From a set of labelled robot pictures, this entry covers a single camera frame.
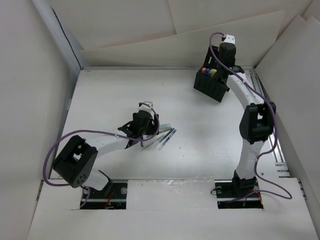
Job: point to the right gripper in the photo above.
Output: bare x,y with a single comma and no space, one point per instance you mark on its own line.
212,64

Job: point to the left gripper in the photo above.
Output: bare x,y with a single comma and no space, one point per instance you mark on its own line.
153,126

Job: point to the yellow cap highlighter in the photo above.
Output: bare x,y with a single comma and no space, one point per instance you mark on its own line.
212,72

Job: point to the blue spray bottle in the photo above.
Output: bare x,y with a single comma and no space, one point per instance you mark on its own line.
207,71

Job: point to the green cap highlighter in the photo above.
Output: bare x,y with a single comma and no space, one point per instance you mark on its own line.
165,126

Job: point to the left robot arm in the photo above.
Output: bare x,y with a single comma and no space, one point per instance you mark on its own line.
76,160

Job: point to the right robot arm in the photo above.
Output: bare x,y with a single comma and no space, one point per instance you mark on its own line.
257,122

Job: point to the black slotted organizer box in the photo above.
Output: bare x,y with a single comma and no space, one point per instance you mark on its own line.
210,86

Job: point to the green gel pen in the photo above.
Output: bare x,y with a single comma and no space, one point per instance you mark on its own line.
152,143

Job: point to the blue cap gel pen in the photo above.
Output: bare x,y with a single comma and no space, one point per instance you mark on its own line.
163,143

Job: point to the dark cap gel pen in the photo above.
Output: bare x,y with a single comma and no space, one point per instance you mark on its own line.
164,137

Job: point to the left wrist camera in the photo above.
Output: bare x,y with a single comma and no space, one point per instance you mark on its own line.
145,106

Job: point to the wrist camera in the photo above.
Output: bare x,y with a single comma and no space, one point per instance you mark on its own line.
230,39
145,106

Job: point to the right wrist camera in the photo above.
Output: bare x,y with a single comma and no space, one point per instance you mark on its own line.
230,39

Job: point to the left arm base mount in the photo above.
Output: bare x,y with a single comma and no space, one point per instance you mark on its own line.
110,192

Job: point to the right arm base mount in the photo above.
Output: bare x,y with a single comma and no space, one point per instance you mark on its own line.
237,193

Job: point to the aluminium rail right side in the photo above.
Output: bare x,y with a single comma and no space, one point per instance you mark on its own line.
277,153

